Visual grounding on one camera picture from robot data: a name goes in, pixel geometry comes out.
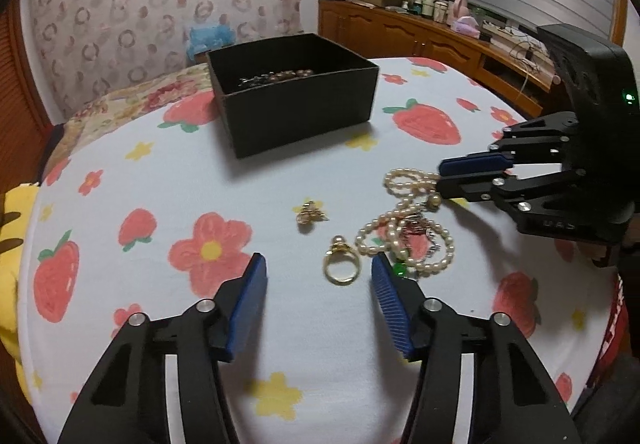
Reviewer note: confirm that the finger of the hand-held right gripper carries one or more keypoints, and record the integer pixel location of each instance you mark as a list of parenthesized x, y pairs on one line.
[(475, 163), (465, 189)]

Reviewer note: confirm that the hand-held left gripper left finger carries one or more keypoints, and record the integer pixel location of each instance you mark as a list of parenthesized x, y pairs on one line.
[(247, 304)]

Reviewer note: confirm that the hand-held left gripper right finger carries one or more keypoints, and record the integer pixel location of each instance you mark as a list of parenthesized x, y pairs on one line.
[(390, 309)]

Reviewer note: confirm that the black box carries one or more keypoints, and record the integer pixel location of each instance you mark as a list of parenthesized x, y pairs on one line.
[(300, 109)]

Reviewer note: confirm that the person's right hand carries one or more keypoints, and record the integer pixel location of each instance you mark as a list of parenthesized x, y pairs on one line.
[(595, 253)]

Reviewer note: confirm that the green pendant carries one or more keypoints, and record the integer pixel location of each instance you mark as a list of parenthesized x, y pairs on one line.
[(400, 269)]

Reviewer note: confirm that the silver pendant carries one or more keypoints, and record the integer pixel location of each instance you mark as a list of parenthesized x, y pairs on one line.
[(417, 229)]

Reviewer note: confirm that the gold brooch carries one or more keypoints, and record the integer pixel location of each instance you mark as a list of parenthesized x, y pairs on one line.
[(310, 214)]

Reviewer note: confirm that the white power strip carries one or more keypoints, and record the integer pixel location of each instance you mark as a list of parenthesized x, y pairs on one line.
[(492, 34)]

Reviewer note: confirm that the pink toy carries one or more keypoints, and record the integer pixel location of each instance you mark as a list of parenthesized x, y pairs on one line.
[(465, 21)]

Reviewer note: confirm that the wooden cabinet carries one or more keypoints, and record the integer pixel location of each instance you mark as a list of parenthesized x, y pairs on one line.
[(400, 34)]

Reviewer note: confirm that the row of small bottles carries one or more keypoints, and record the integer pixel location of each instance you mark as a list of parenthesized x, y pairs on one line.
[(430, 6)]

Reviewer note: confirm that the floral blanket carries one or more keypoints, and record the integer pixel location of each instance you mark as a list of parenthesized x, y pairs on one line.
[(130, 99)]

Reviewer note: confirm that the yellow plush toy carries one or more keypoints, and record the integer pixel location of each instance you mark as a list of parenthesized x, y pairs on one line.
[(15, 234)]

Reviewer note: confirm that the blue plastic bag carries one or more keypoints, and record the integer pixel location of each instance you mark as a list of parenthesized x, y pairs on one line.
[(207, 39)]

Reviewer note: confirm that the wooden slatted wardrobe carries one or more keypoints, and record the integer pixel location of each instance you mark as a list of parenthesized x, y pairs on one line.
[(20, 114)]

